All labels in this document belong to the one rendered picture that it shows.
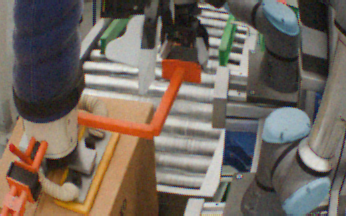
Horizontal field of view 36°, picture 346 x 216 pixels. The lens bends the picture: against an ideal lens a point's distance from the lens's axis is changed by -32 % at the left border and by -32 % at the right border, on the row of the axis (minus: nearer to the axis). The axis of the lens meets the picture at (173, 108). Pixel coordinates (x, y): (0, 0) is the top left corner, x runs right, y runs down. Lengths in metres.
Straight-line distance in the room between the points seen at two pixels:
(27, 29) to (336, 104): 0.69
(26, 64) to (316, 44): 0.67
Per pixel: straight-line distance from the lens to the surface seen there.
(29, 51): 1.30
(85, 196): 1.48
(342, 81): 1.02
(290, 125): 1.20
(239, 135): 1.77
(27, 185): 1.33
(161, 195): 2.05
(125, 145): 1.67
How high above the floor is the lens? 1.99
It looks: 36 degrees down
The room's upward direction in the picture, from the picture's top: straight up
